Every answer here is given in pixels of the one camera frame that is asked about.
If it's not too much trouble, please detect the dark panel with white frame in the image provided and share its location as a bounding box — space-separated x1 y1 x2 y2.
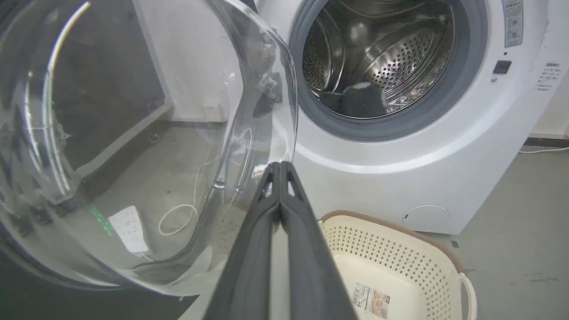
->
27 0 175 178

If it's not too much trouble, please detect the white floor cable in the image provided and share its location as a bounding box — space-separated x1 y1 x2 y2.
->
518 146 569 154

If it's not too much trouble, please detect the white front-load washing machine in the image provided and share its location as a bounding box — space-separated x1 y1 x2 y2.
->
254 0 569 235

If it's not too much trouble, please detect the cream perforated laundry basket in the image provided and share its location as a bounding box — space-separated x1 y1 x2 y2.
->
318 210 477 320

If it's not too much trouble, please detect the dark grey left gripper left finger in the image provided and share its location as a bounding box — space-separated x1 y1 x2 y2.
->
203 162 281 320

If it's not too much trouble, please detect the transparent washing machine door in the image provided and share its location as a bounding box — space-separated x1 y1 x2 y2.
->
0 0 298 297

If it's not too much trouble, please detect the dark garment in drum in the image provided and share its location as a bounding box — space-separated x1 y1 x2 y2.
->
319 82 388 119

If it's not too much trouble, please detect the white coiled cable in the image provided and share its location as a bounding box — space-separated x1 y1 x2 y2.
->
158 156 223 236

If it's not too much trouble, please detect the white power strip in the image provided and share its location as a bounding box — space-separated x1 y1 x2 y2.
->
108 205 150 255

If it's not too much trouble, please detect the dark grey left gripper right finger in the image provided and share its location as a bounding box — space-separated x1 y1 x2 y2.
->
280 161 359 320

